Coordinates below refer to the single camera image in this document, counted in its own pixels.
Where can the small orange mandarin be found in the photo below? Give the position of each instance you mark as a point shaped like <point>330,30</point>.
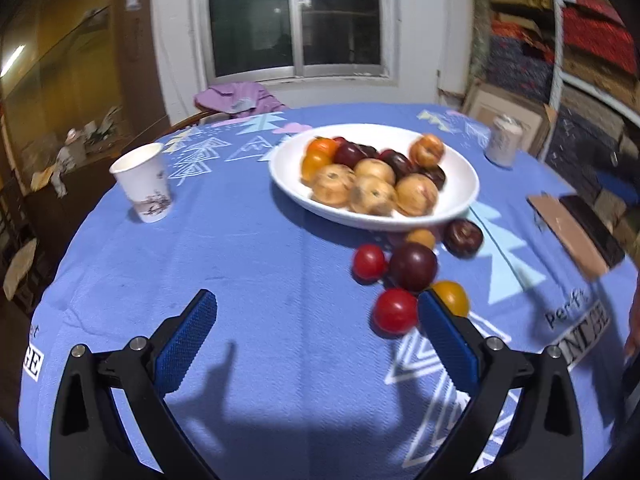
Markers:
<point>315,166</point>

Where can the person's right hand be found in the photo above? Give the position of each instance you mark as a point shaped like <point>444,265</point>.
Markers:
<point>634,320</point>

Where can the blue printed tablecloth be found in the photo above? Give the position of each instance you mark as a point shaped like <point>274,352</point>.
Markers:
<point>250,260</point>

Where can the white paper cup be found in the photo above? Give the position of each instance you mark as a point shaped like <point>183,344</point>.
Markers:
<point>142,180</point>

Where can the small orange fruit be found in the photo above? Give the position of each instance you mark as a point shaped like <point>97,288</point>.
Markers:
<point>420,238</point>

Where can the white plate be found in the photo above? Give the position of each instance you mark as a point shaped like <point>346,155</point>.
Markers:
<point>380,132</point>

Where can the white framed window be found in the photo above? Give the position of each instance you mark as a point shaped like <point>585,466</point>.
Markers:
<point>250,20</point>

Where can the wooden glass cabinet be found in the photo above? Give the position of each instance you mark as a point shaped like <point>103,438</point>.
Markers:
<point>75,60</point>

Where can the black phone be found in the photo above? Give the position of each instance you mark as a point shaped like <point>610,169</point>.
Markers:
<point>595,232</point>

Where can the yellow-orange round fruit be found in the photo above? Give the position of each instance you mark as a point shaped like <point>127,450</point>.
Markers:
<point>452,296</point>

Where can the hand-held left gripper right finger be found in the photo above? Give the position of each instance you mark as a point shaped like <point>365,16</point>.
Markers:
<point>447,340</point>

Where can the brown and black cardboard pieces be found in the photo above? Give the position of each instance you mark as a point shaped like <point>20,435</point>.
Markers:
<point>560,230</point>

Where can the purple jacket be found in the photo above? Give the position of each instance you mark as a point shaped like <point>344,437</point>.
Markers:
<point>235,97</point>

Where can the stack of folded patterned rugs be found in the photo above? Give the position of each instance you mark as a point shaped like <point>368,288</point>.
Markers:
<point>590,35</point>

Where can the curved wooden chair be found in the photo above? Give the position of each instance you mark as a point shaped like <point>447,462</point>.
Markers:
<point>190,120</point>

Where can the red round fruit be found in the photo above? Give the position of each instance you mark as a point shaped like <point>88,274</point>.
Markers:
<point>395,310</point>
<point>370,262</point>

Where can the white drink can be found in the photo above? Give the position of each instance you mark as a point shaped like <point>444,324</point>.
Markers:
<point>502,142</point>

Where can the framed pictures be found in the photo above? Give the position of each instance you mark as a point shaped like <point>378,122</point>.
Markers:
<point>505,102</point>

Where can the tan round fruit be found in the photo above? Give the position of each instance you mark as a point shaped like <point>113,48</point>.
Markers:
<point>416,195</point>
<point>375,167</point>
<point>426,150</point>
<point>372,196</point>
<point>332,185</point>

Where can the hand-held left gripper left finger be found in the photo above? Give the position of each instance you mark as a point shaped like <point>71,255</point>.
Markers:
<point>187,340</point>

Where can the dark purple fruit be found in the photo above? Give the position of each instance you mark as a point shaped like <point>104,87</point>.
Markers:
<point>462,237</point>
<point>369,150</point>
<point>397,162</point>
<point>412,266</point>
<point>434,176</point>
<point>350,155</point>

